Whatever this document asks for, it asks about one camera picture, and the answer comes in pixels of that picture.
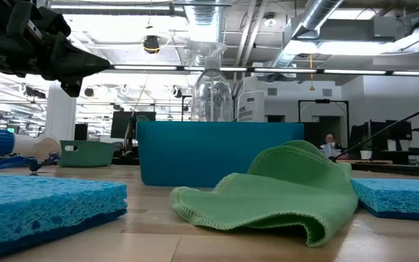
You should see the blue-trigger spray bottle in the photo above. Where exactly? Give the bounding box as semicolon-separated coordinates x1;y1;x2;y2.
0;124;62;174

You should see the long light bar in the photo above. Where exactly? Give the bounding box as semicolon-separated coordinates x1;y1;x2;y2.
106;64;419;76

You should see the clear spray bottle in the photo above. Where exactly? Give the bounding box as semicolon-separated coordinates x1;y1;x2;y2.
190;40;234;122

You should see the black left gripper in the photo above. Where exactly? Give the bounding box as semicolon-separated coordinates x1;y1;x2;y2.
0;0;111;98

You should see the thin black cable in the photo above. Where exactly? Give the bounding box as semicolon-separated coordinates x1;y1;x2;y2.
331;98;419;163

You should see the person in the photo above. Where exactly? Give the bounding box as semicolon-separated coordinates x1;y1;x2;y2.
320;132;343;160

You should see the black monitor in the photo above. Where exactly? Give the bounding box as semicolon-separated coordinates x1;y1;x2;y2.
110;111;157;140
368;119;413;152

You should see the small teal bin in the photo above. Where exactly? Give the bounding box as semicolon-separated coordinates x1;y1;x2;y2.
58;140;116;168

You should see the wide ribbed silver duct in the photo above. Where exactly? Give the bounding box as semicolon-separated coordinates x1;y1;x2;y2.
184;0;226;122

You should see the blue sponge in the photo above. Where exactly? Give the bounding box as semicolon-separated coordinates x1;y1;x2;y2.
350;178;419;223
0;174;129;259

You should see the black box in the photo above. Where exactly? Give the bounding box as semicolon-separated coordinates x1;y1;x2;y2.
73;123;89;142

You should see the black rectangular frame stand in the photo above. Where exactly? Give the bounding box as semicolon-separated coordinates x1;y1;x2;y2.
298;98;351;146

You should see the narrow silver duct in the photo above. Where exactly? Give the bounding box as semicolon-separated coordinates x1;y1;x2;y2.
271;0;345;70

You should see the white labelled bottle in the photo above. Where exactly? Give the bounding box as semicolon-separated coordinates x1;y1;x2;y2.
236;76;266;123

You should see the blue plastic bin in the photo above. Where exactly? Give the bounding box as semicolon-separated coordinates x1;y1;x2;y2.
136;120;305;188

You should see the light green cloth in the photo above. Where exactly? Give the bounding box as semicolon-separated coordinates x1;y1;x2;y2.
170;139;359;249

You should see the white pillar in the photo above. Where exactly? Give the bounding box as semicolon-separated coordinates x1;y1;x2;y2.
45;82;76;143

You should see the black hanging cable reel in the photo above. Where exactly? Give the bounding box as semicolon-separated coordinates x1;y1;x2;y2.
142;34;161;55

